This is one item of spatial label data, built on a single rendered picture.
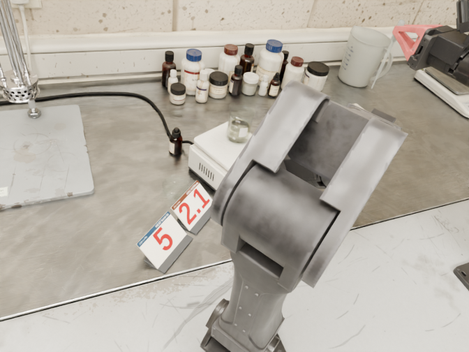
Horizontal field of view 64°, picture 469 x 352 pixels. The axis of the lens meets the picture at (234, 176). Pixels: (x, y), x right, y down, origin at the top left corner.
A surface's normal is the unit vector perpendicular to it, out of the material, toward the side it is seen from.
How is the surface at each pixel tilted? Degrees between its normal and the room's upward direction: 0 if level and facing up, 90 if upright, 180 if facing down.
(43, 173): 0
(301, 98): 36
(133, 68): 90
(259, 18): 90
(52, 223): 0
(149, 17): 90
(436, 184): 0
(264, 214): 53
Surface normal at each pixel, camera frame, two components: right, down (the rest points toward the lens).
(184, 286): 0.15, -0.70
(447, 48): -0.82, 0.31
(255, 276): -0.58, 0.59
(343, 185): -0.22, -0.26
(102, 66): 0.36, 0.69
